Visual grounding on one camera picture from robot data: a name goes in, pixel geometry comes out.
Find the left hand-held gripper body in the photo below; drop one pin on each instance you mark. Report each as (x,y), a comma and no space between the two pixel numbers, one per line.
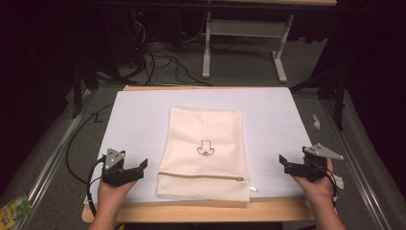
(112,159)

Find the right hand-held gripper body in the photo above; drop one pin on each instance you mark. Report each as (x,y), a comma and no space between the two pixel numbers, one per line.
(316,166)

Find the cream zippered mesh laundry bag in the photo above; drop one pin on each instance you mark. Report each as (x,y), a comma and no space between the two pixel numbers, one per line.
(204,134)

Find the person's right hand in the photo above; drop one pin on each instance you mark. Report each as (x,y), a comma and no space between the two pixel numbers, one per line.
(316,188)

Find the person's left hand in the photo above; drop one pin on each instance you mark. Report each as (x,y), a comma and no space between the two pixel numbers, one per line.
(113,193)

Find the white crumpled scrap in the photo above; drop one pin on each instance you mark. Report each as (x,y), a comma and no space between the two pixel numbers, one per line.
(316,122)

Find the white table mat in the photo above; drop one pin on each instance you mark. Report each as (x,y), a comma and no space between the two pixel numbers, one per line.
(140,115)

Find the black metal stand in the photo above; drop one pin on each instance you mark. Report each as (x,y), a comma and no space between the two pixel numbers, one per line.
(76,92)
(340,96)

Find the wooden table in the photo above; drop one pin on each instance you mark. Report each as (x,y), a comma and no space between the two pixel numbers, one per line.
(204,212)

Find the green yellow packet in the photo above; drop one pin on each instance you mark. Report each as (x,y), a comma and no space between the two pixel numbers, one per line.
(12,212)

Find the dark computer tower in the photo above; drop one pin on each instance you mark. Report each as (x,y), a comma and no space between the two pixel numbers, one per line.
(127,38)

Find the metal floor rail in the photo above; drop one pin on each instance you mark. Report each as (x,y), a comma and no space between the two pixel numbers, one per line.
(354,159)
(54,156)

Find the white metal desk frame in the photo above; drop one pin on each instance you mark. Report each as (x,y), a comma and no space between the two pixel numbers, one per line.
(245,28)

